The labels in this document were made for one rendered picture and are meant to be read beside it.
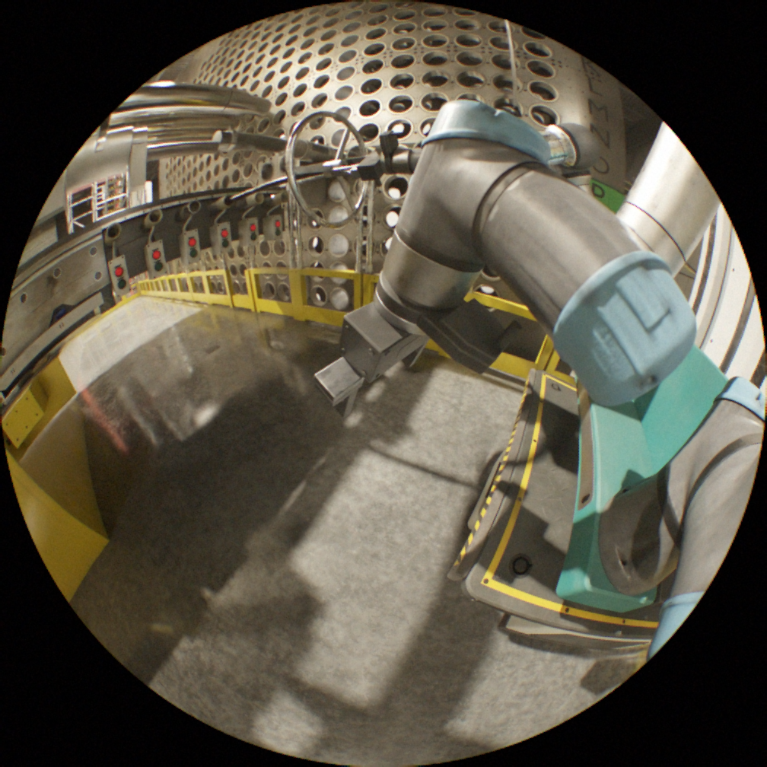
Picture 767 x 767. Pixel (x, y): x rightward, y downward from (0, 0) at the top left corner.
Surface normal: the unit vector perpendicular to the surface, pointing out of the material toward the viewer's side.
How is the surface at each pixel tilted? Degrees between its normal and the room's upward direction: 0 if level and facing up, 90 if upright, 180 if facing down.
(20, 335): 90
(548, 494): 0
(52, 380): 90
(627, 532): 72
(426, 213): 98
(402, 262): 95
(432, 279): 108
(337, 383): 25
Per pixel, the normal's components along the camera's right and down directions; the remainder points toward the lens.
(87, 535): 0.90, 0.29
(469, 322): 0.25, -0.48
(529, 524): 0.04, -0.78
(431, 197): -0.76, 0.51
